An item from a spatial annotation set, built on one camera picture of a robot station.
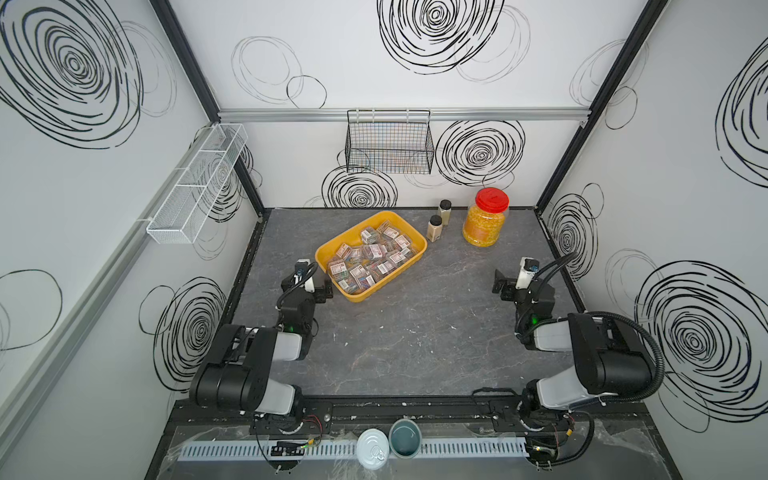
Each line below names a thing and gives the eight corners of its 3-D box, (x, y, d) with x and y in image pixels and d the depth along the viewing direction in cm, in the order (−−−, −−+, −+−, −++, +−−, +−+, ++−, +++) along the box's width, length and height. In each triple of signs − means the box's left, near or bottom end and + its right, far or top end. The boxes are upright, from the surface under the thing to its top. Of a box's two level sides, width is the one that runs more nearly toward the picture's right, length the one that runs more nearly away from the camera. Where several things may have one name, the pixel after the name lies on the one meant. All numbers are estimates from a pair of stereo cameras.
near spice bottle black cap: (427, 242, 111) (429, 227, 105) (425, 229, 116) (428, 214, 109) (440, 242, 111) (443, 227, 105) (438, 229, 116) (441, 214, 109)
